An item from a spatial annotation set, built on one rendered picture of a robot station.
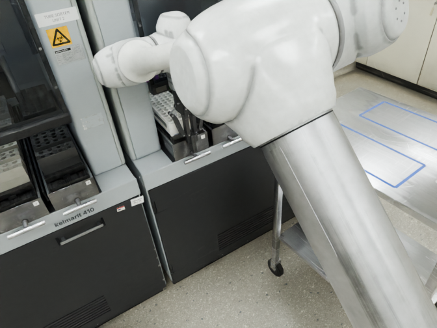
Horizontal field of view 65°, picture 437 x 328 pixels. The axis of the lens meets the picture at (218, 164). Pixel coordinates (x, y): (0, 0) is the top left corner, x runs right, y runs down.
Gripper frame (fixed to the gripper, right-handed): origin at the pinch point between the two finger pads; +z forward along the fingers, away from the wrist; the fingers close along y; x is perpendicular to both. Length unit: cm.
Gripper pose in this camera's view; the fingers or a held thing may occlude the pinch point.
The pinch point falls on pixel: (192, 142)
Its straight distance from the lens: 117.4
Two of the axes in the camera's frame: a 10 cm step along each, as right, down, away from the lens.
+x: 5.2, 4.9, -7.0
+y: -8.5, 3.7, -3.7
